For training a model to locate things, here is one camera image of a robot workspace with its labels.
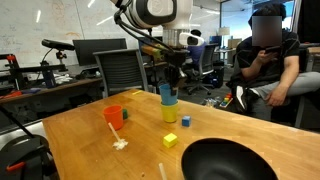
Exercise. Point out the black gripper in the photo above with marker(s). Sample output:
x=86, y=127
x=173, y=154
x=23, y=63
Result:
x=174, y=70

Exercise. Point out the blue plastic cup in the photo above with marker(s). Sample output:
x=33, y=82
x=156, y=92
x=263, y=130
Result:
x=168, y=96

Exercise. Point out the yellow plastic cup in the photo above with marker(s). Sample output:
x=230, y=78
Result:
x=169, y=112

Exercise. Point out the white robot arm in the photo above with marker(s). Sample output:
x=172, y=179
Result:
x=166, y=22

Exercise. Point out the person in blue shirt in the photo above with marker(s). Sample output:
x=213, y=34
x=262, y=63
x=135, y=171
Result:
x=195, y=52

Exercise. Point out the blue wooden cube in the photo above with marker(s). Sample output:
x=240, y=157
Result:
x=186, y=121

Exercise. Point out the colourful wooden toy set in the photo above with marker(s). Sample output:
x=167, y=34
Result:
x=218, y=101

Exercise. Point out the black mesh office chair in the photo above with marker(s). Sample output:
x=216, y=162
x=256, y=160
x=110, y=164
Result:
x=121, y=69

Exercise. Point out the yellow wooden cube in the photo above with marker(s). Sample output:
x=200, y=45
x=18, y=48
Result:
x=170, y=140

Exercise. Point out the green wooden block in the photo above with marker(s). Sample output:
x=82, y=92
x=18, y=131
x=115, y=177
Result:
x=125, y=114

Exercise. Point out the orange plastic cup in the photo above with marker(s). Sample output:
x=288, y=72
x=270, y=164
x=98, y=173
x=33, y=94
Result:
x=114, y=115

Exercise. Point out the black bowl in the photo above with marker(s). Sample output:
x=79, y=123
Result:
x=222, y=159

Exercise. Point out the seated person in black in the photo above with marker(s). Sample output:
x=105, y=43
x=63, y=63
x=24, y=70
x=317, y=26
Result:
x=268, y=66

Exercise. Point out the white straw piece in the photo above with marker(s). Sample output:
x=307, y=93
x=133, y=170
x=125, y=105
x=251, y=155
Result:
x=162, y=171

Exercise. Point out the black computer monitor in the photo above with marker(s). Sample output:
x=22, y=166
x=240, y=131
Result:
x=85, y=49

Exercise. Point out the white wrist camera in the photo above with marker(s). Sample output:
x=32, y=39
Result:
x=191, y=39

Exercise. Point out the black camera on tripod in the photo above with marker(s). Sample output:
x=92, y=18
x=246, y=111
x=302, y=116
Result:
x=57, y=45

